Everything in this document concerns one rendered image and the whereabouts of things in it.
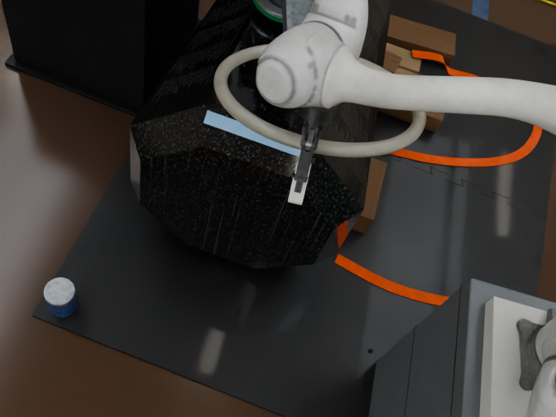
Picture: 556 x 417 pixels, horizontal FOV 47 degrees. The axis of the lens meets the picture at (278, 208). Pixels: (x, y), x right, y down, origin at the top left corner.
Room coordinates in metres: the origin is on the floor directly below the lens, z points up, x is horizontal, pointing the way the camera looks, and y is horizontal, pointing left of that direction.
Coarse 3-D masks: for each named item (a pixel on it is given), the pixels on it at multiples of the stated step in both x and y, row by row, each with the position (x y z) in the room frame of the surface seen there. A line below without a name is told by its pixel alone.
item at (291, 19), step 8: (288, 0) 1.32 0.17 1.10; (296, 0) 1.38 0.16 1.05; (304, 0) 1.39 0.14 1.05; (312, 0) 1.40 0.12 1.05; (288, 8) 1.29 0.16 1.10; (296, 8) 1.35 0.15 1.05; (304, 8) 1.36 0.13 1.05; (288, 16) 1.26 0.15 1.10; (296, 16) 1.32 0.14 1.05; (304, 16) 1.33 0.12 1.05; (288, 24) 1.23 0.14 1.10; (296, 24) 1.29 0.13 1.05
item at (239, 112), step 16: (256, 48) 1.11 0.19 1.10; (224, 64) 0.99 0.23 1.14; (240, 64) 1.05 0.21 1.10; (368, 64) 1.20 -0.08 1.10; (224, 80) 0.92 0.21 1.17; (224, 96) 0.86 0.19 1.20; (240, 112) 0.82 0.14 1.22; (416, 112) 1.02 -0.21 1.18; (256, 128) 0.79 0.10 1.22; (272, 128) 0.79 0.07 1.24; (416, 128) 0.95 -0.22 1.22; (288, 144) 0.77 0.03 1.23; (320, 144) 0.78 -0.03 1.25; (336, 144) 0.80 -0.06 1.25; (352, 144) 0.81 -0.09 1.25; (368, 144) 0.83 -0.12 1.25; (384, 144) 0.85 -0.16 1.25; (400, 144) 0.88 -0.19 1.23
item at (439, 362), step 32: (480, 288) 0.88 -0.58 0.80; (448, 320) 0.83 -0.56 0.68; (480, 320) 0.79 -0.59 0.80; (416, 352) 0.80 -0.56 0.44; (448, 352) 0.73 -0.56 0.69; (480, 352) 0.71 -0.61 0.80; (384, 384) 0.78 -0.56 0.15; (416, 384) 0.70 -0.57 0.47; (448, 384) 0.63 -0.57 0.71; (480, 384) 0.63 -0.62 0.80; (384, 416) 0.66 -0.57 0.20; (416, 416) 0.60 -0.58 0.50; (448, 416) 0.55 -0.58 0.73
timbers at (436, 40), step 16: (400, 32) 2.55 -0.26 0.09; (416, 32) 2.59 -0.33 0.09; (432, 32) 2.64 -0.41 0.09; (448, 32) 2.68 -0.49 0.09; (416, 48) 2.51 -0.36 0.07; (432, 48) 2.53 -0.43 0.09; (448, 48) 2.57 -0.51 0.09; (448, 64) 2.54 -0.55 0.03; (384, 112) 2.08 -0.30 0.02; (400, 112) 2.08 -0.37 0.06; (432, 112) 2.11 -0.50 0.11; (432, 128) 2.08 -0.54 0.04
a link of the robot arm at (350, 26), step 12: (324, 0) 0.86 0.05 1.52; (336, 0) 0.85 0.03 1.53; (348, 0) 0.86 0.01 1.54; (360, 0) 0.87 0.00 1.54; (312, 12) 0.85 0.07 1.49; (324, 12) 0.84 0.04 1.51; (336, 12) 0.84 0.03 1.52; (348, 12) 0.85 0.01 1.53; (360, 12) 0.86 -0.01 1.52; (324, 24) 0.81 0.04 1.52; (336, 24) 0.82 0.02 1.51; (348, 24) 0.84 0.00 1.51; (360, 24) 0.85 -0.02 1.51; (348, 36) 0.82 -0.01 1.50; (360, 36) 0.84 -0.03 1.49; (360, 48) 0.85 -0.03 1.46
